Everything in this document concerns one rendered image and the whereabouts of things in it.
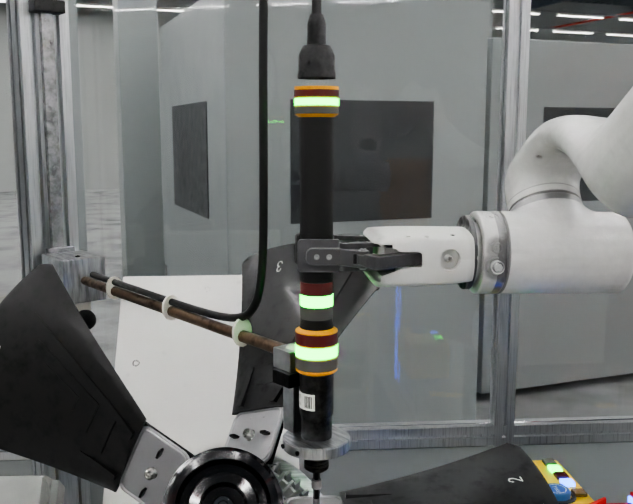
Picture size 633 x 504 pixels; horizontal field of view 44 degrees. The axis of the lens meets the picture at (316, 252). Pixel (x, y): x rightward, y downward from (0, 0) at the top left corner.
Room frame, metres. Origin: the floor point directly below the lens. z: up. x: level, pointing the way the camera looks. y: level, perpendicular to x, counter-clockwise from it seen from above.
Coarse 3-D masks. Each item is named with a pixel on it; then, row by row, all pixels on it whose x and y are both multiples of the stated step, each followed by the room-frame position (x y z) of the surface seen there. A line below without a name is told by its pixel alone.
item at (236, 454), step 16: (224, 448) 0.75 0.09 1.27; (192, 464) 0.74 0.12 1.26; (208, 464) 0.75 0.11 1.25; (224, 464) 0.75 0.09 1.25; (240, 464) 0.75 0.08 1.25; (256, 464) 0.74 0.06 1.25; (176, 480) 0.73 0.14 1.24; (192, 480) 0.74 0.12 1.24; (208, 480) 0.73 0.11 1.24; (224, 480) 0.74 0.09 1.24; (240, 480) 0.74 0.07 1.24; (256, 480) 0.74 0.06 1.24; (272, 480) 0.74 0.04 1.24; (176, 496) 0.72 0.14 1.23; (192, 496) 0.72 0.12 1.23; (208, 496) 0.73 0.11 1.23; (240, 496) 0.73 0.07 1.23; (256, 496) 0.73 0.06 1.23; (272, 496) 0.73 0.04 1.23
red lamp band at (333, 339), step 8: (296, 336) 0.77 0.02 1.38; (304, 336) 0.76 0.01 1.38; (312, 336) 0.76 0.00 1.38; (320, 336) 0.76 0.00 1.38; (328, 336) 0.76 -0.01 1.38; (336, 336) 0.77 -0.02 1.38; (304, 344) 0.76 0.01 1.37; (312, 344) 0.76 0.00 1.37; (320, 344) 0.76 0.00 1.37; (328, 344) 0.76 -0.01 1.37
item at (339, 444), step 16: (288, 352) 0.79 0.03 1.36; (288, 368) 0.79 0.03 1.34; (288, 384) 0.78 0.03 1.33; (288, 400) 0.79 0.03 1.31; (288, 416) 0.79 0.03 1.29; (288, 432) 0.79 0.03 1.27; (336, 432) 0.79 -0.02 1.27; (288, 448) 0.76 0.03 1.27; (304, 448) 0.75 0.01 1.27; (320, 448) 0.74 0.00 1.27; (336, 448) 0.75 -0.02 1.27
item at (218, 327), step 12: (84, 276) 1.22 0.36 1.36; (96, 288) 1.17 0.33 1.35; (120, 288) 1.12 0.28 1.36; (132, 300) 1.08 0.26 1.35; (144, 300) 1.06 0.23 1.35; (156, 300) 1.04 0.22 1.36; (168, 312) 1.00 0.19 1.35; (180, 312) 0.98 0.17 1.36; (204, 324) 0.93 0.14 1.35; (216, 324) 0.92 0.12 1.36; (228, 336) 0.89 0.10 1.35; (240, 336) 0.87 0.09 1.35; (252, 336) 0.86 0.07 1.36; (264, 348) 0.84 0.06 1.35
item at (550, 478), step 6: (534, 462) 1.17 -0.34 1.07; (540, 462) 1.17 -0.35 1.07; (558, 462) 1.17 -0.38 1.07; (540, 468) 1.15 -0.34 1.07; (546, 468) 1.15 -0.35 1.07; (546, 474) 1.12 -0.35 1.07; (552, 474) 1.12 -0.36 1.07; (546, 480) 1.10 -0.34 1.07; (552, 480) 1.10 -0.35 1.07; (558, 480) 1.10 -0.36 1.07; (576, 486) 1.08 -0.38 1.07; (570, 498) 1.04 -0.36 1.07; (576, 498) 1.04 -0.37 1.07; (582, 498) 1.04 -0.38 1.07; (588, 498) 1.04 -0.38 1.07
